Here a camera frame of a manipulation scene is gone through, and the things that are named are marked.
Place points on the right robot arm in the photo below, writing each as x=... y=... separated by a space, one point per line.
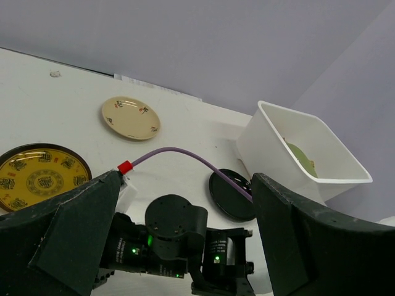
x=224 y=268

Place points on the brown yellow patterned plate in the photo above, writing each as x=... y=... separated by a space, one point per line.
x=36 y=172

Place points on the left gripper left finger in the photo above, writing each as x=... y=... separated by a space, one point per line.
x=55 y=247

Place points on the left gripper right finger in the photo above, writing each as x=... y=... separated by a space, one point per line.
x=311 y=249

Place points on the black round plate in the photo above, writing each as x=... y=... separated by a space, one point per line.
x=231 y=202

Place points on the green square panda plate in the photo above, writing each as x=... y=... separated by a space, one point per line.
x=305 y=162

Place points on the small white scrap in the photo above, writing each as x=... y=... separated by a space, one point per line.
x=55 y=74

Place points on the white plastic bin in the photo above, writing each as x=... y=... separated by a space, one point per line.
x=262 y=149

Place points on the beige round plate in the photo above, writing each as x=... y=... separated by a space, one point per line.
x=131 y=118

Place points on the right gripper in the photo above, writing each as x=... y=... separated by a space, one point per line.
x=170 y=243

